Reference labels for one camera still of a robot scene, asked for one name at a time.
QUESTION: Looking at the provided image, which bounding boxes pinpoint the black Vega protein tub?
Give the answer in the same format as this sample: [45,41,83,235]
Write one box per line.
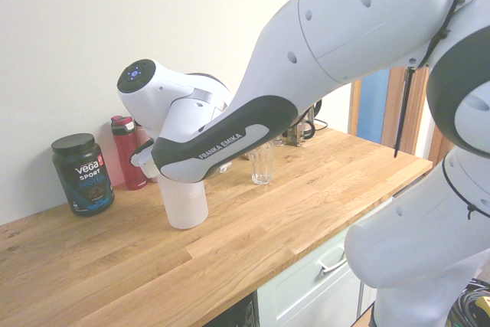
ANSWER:
[51,132,116,217]

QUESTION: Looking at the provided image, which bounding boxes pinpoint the bundle of floor cables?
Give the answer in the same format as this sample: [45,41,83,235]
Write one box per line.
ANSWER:
[447,276,490,327]

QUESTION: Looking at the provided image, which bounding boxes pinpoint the clear faceted drinking glass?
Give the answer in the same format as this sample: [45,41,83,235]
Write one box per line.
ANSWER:
[247,142,275,185]

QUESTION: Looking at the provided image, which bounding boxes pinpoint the black dishwasher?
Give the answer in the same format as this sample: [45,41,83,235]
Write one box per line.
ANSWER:
[198,291,258,327]

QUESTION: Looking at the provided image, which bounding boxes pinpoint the yellow plastic box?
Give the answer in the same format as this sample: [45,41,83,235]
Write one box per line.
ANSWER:
[473,296,490,315]

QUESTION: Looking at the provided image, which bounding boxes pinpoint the red water bottle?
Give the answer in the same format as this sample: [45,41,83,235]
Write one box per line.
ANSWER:
[110,114,149,191]

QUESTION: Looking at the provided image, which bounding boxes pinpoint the glass French press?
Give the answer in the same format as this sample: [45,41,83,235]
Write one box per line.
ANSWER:
[285,112,315,148]

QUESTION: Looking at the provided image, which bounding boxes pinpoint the wooden door frame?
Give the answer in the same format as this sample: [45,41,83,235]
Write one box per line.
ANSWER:
[350,66,456,159]

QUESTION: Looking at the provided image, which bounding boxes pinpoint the white cabinet drawer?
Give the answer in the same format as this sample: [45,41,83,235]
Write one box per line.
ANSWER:
[256,196,395,327]

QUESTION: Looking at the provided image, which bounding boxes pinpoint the translucent pitcher with blue lid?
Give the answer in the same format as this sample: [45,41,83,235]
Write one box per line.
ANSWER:
[157,175,210,230]

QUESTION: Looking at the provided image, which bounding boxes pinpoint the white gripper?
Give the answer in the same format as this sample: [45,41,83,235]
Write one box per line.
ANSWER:
[129,140,159,183]

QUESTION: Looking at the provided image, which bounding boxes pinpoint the silver drawer handle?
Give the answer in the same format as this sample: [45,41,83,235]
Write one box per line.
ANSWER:
[315,247,350,275]

